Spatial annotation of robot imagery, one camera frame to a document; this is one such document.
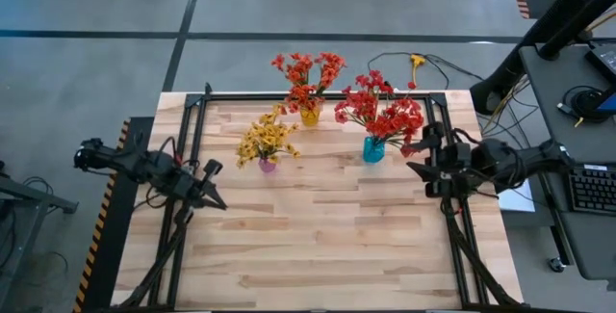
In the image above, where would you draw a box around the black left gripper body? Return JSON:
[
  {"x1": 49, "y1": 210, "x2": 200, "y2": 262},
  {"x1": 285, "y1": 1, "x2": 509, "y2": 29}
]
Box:
[{"x1": 180, "y1": 158, "x2": 224, "y2": 201}]

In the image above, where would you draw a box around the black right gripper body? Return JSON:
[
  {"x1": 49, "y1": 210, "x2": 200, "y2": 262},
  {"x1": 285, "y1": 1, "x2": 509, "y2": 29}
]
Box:
[{"x1": 423, "y1": 120, "x2": 475, "y2": 199}]

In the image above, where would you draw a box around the orange artificial flower bunch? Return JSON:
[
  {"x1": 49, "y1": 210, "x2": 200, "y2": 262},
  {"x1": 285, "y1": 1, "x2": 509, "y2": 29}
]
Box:
[
  {"x1": 315, "y1": 51, "x2": 347, "y2": 112},
  {"x1": 271, "y1": 52, "x2": 314, "y2": 112},
  {"x1": 286, "y1": 84, "x2": 324, "y2": 115}
]

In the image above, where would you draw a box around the blue glass vase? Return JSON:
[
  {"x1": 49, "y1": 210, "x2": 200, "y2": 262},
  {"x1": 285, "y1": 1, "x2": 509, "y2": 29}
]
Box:
[{"x1": 362, "y1": 135, "x2": 386, "y2": 164}]

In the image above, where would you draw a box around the yellow glass vase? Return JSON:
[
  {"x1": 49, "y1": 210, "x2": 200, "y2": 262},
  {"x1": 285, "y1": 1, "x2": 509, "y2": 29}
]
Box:
[{"x1": 298, "y1": 105, "x2": 322, "y2": 128}]

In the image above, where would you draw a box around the white paper sheet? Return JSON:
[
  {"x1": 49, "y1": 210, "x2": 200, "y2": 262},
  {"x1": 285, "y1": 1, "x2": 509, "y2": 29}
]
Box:
[{"x1": 498, "y1": 177, "x2": 537, "y2": 214}]

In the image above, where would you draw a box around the yellow power plug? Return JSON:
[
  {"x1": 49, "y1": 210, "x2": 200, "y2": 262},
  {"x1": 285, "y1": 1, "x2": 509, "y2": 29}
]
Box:
[{"x1": 409, "y1": 53, "x2": 427, "y2": 91}]

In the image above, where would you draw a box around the grey office desk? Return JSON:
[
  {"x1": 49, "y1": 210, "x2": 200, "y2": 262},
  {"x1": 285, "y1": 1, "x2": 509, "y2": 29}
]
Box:
[{"x1": 519, "y1": 42, "x2": 616, "y2": 283}]

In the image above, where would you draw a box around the black computer keyboard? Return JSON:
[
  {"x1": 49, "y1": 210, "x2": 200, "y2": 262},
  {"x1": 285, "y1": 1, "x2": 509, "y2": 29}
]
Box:
[{"x1": 567, "y1": 164, "x2": 616, "y2": 216}]

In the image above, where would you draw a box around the grey side desk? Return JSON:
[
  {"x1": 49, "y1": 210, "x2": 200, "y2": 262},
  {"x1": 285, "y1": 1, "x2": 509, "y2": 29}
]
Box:
[{"x1": 0, "y1": 158, "x2": 81, "y2": 304}]

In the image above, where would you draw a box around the black tower fan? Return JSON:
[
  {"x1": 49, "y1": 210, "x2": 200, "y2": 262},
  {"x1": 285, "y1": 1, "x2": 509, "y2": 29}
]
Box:
[{"x1": 469, "y1": 0, "x2": 616, "y2": 116}]

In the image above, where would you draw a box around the black laptop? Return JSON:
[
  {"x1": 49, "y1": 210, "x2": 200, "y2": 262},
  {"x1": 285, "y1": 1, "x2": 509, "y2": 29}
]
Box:
[{"x1": 584, "y1": 42, "x2": 616, "y2": 81}]

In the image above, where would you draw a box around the black floor cable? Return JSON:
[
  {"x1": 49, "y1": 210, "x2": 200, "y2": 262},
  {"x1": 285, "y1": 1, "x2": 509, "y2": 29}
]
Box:
[{"x1": 366, "y1": 51, "x2": 485, "y2": 91}]

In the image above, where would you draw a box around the black metal table frame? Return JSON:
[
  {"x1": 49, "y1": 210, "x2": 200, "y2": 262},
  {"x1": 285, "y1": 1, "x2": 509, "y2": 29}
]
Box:
[{"x1": 113, "y1": 81, "x2": 528, "y2": 313}]

